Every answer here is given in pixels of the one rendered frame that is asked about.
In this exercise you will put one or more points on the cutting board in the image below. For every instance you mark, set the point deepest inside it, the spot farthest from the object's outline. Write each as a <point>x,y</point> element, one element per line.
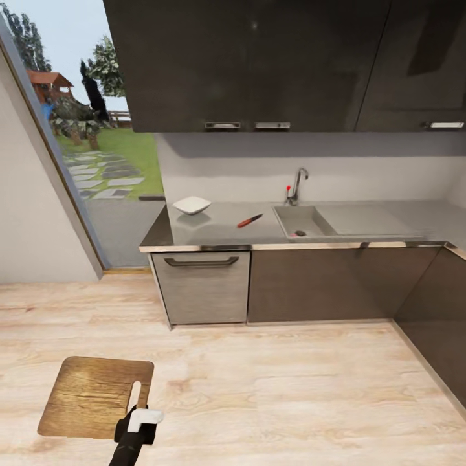
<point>91,394</point>

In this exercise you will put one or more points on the dishwasher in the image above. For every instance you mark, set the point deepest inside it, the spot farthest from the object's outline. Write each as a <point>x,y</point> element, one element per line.
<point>204,286</point>

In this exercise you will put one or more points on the bowl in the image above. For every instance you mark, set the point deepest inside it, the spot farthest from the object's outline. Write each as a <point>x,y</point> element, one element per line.
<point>191,205</point>

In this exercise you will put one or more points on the fixed window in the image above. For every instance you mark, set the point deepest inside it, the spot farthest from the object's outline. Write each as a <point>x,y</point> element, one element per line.
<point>62,58</point>

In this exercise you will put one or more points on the cabinet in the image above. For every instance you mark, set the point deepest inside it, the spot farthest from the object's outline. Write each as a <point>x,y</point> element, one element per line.
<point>418,78</point>
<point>245,66</point>

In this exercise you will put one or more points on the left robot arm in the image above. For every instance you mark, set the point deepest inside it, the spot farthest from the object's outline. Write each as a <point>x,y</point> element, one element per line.
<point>138,428</point>

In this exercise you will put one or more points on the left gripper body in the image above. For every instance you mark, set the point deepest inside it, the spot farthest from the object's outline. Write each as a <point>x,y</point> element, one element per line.
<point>134,440</point>

